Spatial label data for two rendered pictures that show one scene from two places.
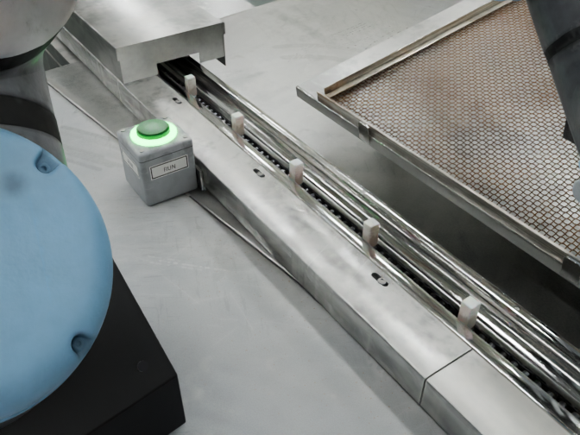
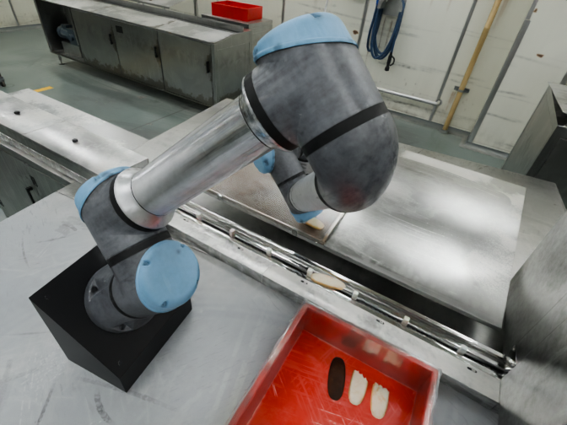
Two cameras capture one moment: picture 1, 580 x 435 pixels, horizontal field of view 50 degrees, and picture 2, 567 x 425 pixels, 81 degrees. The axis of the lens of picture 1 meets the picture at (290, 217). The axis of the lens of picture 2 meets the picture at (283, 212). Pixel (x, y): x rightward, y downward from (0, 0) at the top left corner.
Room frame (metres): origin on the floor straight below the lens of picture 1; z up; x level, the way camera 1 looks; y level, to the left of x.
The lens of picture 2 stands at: (-0.24, 0.14, 1.58)
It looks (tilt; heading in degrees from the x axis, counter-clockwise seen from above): 39 degrees down; 332
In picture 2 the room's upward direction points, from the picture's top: 6 degrees clockwise
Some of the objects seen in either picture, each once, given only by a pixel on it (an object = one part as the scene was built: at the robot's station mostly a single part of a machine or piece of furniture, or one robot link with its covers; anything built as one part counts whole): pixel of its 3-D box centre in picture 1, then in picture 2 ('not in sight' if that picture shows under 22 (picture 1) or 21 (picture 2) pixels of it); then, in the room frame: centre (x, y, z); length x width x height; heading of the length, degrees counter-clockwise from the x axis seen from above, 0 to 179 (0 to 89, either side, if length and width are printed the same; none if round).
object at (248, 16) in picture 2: not in sight; (237, 10); (4.14, -1.30, 0.93); 0.51 x 0.36 x 0.13; 38
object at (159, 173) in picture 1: (161, 170); not in sight; (0.65, 0.16, 0.84); 0.08 x 0.08 x 0.11; 34
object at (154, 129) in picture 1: (153, 132); not in sight; (0.64, 0.16, 0.90); 0.04 x 0.04 x 0.02
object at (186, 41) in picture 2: not in sight; (156, 38); (4.74, -0.40, 0.51); 3.00 x 1.26 x 1.03; 34
